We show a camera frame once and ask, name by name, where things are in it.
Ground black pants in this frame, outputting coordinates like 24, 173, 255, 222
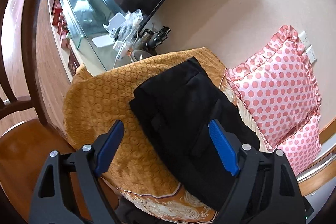
129, 57, 260, 211

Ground dark wooden chair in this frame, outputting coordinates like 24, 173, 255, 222
1, 0, 118, 223

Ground orange patterned blanket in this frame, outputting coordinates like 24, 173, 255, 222
63, 47, 229, 222

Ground pink polka dot pillow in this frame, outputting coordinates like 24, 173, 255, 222
226, 25, 321, 149

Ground glass tv stand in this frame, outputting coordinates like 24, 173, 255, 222
56, 0, 124, 71

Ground white wall socket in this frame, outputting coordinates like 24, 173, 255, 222
298, 31, 317, 64

